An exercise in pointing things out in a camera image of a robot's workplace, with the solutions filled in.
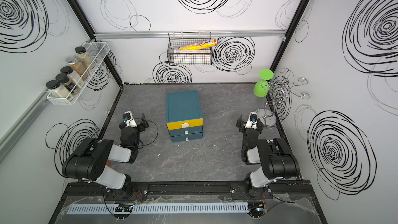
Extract yellow top drawer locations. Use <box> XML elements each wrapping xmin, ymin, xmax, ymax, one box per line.
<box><xmin>166</xmin><ymin>118</ymin><xmax>203</xmax><ymax>130</ymax></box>

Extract teal drawer cabinet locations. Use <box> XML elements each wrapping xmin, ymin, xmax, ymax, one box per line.
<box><xmin>166</xmin><ymin>90</ymin><xmax>203</xmax><ymax>124</ymax></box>

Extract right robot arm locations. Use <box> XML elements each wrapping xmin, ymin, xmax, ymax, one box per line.
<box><xmin>236</xmin><ymin>112</ymin><xmax>300</xmax><ymax>199</ymax></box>

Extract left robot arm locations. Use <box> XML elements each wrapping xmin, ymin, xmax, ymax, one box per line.
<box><xmin>61</xmin><ymin>112</ymin><xmax>149</xmax><ymax>200</ymax></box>

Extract teal middle drawer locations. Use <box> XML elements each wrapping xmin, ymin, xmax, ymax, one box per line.
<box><xmin>169</xmin><ymin>125</ymin><xmax>203</xmax><ymax>136</ymax></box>

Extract green plastic wine glass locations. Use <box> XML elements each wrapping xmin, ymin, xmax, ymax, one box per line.
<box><xmin>254</xmin><ymin>69</ymin><xmax>274</xmax><ymax>97</ymax></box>

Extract chrome glass holder stand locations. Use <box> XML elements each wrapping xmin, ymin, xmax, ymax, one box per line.
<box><xmin>256</xmin><ymin>67</ymin><xmax>309</xmax><ymax>127</ymax></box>

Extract white clear spice shelf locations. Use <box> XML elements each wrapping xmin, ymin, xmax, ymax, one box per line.
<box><xmin>46</xmin><ymin>41</ymin><xmax>113</xmax><ymax>110</ymax></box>

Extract spice jar beige contents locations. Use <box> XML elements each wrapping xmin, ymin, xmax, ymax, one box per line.
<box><xmin>60</xmin><ymin>66</ymin><xmax>84</xmax><ymax>89</ymax></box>

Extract spice jar dark contents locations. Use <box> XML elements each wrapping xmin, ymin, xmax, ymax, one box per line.
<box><xmin>56</xmin><ymin>73</ymin><xmax>79</xmax><ymax>95</ymax></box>

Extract spice jar light contents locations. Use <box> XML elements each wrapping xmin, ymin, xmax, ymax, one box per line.
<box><xmin>75</xmin><ymin>46</ymin><xmax>95</xmax><ymax>70</ymax></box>

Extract spice jar white contents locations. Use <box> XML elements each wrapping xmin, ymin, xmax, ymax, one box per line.
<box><xmin>46</xmin><ymin>80</ymin><xmax>70</xmax><ymax>98</ymax></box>

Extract spice jar brown contents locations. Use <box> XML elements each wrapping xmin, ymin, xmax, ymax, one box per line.
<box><xmin>65</xmin><ymin>57</ymin><xmax>88</xmax><ymax>80</ymax></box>

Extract white box in basket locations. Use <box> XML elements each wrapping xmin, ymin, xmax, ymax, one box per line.
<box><xmin>170</xmin><ymin>49</ymin><xmax>212</xmax><ymax>65</ymax></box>

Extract yellow snack tube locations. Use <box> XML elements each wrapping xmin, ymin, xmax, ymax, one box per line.
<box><xmin>178</xmin><ymin>39</ymin><xmax>218</xmax><ymax>50</ymax></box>

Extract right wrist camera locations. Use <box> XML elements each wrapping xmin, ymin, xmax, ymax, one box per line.
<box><xmin>245</xmin><ymin>112</ymin><xmax>258</xmax><ymax>129</ymax></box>

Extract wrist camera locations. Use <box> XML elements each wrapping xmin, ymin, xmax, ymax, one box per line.
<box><xmin>122</xmin><ymin>111</ymin><xmax>137</xmax><ymax>128</ymax></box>
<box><xmin>245</xmin><ymin>112</ymin><xmax>258</xmax><ymax>129</ymax></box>

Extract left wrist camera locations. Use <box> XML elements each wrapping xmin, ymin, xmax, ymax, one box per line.
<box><xmin>122</xmin><ymin>111</ymin><xmax>137</xmax><ymax>128</ymax></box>

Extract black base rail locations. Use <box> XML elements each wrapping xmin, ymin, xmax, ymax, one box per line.
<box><xmin>61</xmin><ymin>180</ymin><xmax>315</xmax><ymax>201</ymax></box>

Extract black wire wall basket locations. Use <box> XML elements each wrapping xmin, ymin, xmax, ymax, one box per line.
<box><xmin>167</xmin><ymin>32</ymin><xmax>213</xmax><ymax>65</ymax></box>

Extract white slotted cable duct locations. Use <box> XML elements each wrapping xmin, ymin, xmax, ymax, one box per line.
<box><xmin>66</xmin><ymin>202</ymin><xmax>249</xmax><ymax>215</ymax></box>

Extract aluminium wall rail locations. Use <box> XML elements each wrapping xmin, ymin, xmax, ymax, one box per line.
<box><xmin>94</xmin><ymin>30</ymin><xmax>287</xmax><ymax>39</ymax></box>

